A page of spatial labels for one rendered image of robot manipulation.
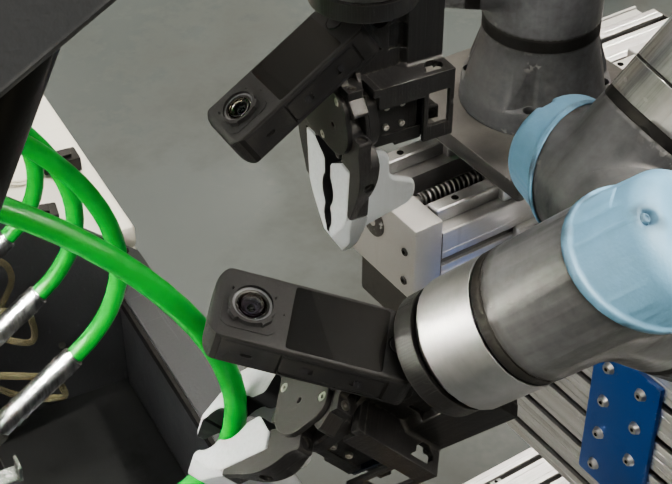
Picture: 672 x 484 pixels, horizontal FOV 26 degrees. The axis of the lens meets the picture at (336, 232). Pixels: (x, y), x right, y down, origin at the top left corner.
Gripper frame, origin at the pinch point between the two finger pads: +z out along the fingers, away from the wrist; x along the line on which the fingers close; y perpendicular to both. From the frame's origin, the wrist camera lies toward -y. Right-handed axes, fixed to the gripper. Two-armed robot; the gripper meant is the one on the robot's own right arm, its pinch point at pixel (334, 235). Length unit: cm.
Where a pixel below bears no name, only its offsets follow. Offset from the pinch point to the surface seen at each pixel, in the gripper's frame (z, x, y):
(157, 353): 25.5, 20.6, -7.1
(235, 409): -3.0, -15.1, -14.6
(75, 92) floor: 120, 208, 42
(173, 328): 25.3, 22.8, -4.6
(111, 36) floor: 120, 227, 59
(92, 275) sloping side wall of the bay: 23.2, 30.9, -9.1
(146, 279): -13.3, -13.3, -18.6
